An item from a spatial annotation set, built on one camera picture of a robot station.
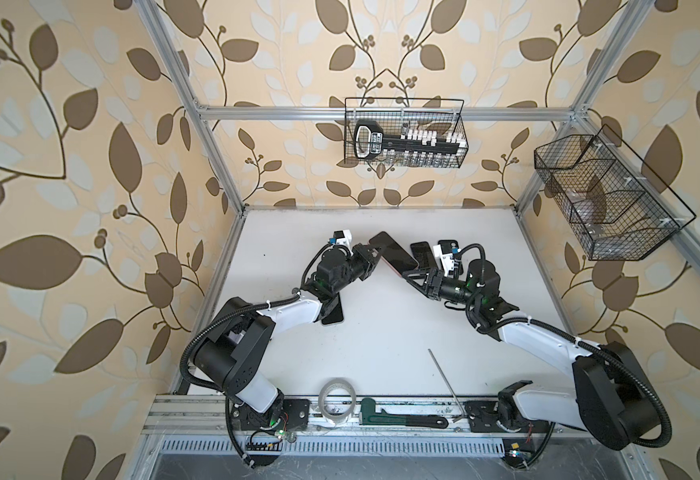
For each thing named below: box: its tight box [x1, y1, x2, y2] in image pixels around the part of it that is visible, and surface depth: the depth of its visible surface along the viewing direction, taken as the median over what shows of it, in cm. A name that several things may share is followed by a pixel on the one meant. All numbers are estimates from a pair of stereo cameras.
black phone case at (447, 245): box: [437, 239, 459, 255], surface depth 110 cm
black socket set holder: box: [353, 120, 468, 163], surface depth 86 cm
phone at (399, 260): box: [369, 231, 420, 277], surface depth 83 cm
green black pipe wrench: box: [360, 398, 449, 429], surface depth 75 cm
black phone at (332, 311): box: [321, 292, 344, 324], surface depth 72 cm
